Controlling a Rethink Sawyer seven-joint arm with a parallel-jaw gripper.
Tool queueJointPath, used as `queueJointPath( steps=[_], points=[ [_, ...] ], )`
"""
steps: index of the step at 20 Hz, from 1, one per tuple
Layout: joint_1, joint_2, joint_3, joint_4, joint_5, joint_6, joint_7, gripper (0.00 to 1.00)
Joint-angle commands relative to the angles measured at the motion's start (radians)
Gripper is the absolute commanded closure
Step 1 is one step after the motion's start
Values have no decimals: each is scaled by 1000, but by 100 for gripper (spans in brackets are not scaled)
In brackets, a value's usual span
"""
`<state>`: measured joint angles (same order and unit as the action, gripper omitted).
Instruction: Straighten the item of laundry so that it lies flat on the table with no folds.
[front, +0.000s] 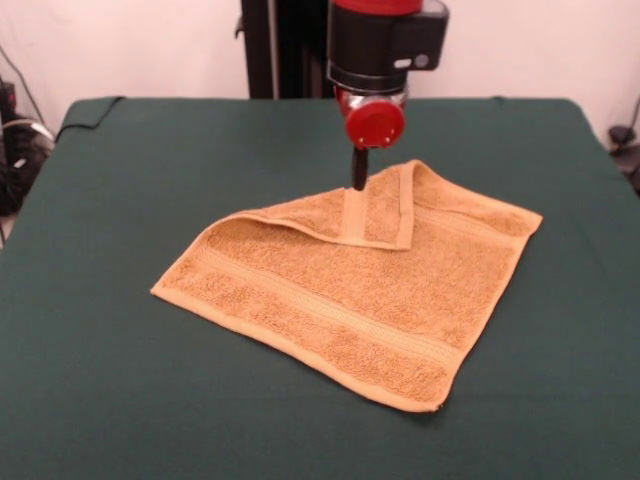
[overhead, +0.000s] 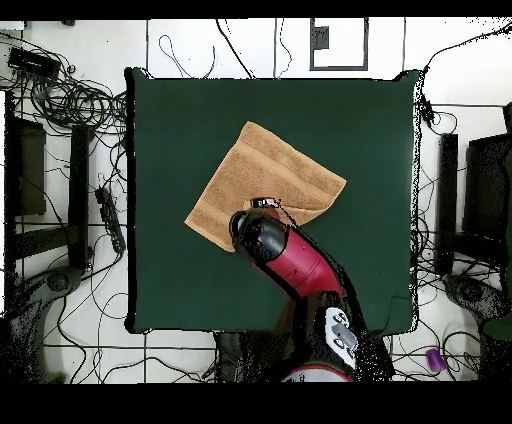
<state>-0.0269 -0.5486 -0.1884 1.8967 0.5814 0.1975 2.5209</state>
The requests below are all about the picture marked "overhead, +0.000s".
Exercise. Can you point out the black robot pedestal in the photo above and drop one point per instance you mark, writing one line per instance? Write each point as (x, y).
(232, 356)

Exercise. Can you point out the black upright stand post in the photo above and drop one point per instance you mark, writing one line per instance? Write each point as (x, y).
(447, 200)
(78, 192)

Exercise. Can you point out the dark flat panel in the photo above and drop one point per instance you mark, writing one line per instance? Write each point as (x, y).
(32, 168)
(486, 188)

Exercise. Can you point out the purple plastic object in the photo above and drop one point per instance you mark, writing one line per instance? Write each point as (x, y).
(435, 360)

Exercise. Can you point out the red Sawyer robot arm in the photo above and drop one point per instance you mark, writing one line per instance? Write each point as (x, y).
(304, 264)

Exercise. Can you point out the grey square floor frame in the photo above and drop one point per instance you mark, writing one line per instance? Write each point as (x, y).
(364, 44)

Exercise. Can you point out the black power strip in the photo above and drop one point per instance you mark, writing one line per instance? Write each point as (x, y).
(110, 220)

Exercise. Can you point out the orange terry towel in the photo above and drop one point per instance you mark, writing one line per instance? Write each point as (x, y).
(264, 168)

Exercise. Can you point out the black rectangular device box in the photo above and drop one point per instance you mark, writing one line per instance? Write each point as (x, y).
(34, 63)

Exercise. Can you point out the dark green table cloth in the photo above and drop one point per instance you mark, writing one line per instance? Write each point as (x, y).
(180, 120)

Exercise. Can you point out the small dark grey plate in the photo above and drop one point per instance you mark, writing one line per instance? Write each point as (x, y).
(320, 37)

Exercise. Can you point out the dark grey stand foot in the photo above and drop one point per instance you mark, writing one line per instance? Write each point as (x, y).
(62, 280)
(472, 294)

